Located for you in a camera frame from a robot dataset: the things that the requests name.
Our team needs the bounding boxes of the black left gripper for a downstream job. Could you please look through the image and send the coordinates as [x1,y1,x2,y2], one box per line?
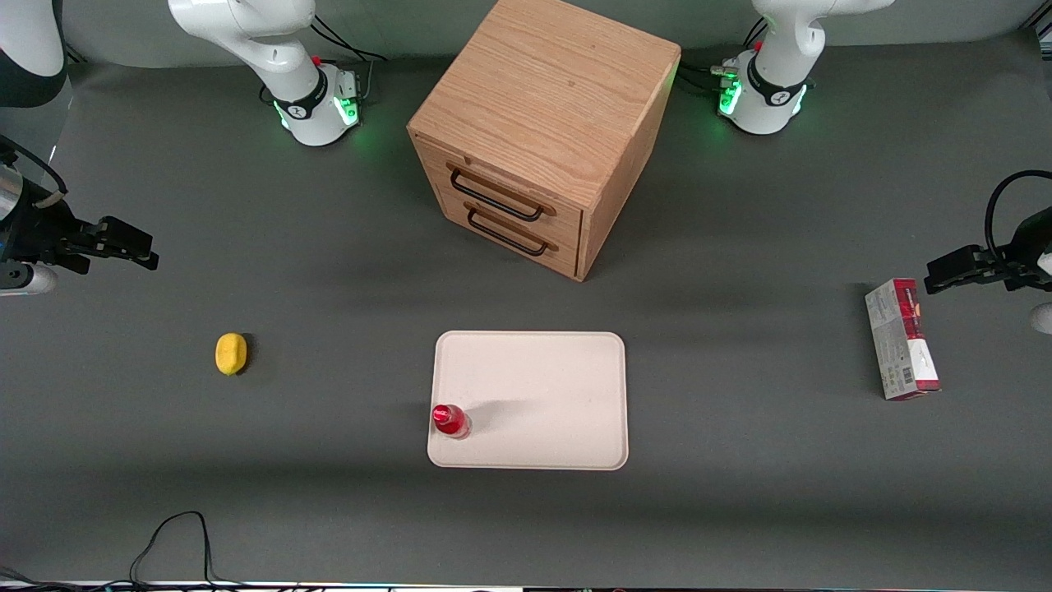
[925,210,1052,294]

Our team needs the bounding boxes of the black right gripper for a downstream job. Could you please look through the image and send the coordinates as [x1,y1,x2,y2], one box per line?
[0,177,159,276]

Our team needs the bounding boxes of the red coke bottle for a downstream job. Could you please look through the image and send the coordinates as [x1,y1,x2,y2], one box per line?
[432,403,472,440]

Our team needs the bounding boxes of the white rectangular tray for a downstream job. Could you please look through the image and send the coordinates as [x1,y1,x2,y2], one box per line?
[427,331,630,471]

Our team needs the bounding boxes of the grey and red carton box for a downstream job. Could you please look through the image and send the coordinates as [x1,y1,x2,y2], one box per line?
[865,278,941,401]

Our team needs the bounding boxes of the yellow lemon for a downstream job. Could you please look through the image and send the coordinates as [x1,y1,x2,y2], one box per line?
[215,332,248,377]

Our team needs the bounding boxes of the wooden drawer front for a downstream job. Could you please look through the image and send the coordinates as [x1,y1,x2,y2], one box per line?
[431,185,583,281]
[411,132,586,247]

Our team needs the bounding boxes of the wooden drawer cabinet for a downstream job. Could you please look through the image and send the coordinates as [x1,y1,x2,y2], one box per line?
[407,0,682,283]

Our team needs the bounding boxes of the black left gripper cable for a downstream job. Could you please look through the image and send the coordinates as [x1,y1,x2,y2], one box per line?
[985,170,1052,264]

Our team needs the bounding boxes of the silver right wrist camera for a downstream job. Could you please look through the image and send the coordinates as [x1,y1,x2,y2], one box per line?
[0,263,57,297]

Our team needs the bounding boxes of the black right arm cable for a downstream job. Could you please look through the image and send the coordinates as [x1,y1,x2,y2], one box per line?
[0,136,68,208]

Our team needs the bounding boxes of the black right base cables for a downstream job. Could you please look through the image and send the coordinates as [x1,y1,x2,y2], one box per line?
[308,12,389,104]

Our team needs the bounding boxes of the black base cables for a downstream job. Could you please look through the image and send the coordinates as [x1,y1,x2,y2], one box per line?
[678,16,769,98]
[308,12,389,104]

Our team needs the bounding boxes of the black looped table cable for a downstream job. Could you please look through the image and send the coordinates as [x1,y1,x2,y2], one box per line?
[127,511,247,592]

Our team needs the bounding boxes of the black left base cables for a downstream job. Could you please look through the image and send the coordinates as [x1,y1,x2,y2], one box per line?
[678,16,769,98]

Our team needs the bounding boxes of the black drawer handle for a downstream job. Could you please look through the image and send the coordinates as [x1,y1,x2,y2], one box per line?
[448,164,557,223]
[465,203,560,257]

